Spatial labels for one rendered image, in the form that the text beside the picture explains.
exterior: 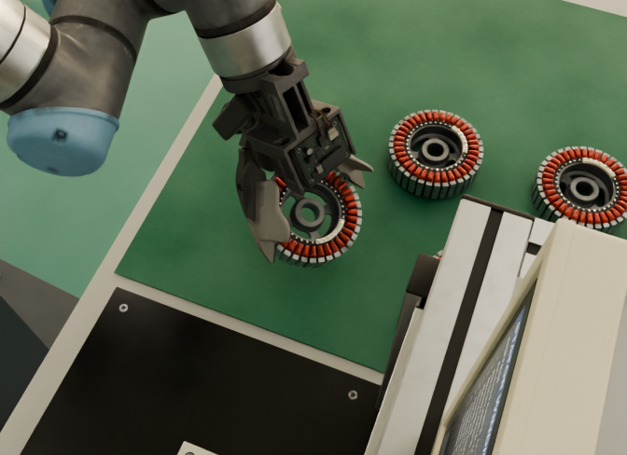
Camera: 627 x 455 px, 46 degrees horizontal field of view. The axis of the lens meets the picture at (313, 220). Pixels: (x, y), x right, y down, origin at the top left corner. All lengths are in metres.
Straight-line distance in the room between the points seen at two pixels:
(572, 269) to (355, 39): 0.85
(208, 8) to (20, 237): 1.28
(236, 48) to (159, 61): 1.44
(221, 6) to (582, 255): 0.45
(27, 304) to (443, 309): 1.39
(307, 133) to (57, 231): 1.22
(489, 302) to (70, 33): 0.38
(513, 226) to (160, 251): 0.50
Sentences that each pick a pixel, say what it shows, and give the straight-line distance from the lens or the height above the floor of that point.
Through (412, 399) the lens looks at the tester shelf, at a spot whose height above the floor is 1.12.
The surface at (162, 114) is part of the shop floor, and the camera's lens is 1.94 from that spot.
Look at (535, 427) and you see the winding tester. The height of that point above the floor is 1.32.
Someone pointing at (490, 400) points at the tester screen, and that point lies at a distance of 0.24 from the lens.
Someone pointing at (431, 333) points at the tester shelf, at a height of 1.11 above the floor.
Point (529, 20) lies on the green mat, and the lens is 1.10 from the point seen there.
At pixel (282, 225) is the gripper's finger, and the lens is 0.70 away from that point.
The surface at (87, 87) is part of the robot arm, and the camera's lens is 0.58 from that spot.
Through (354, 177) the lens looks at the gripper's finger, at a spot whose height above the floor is 0.83.
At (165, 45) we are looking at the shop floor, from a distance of 2.10.
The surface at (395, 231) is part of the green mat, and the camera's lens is 0.86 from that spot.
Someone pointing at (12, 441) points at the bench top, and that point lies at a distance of 0.82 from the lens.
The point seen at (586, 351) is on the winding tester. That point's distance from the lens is 0.20.
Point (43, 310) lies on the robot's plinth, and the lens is 1.71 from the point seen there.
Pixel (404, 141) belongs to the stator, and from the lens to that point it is 0.89.
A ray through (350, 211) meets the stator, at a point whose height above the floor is 0.82.
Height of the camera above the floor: 1.49
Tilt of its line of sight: 60 degrees down
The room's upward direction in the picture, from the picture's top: straight up
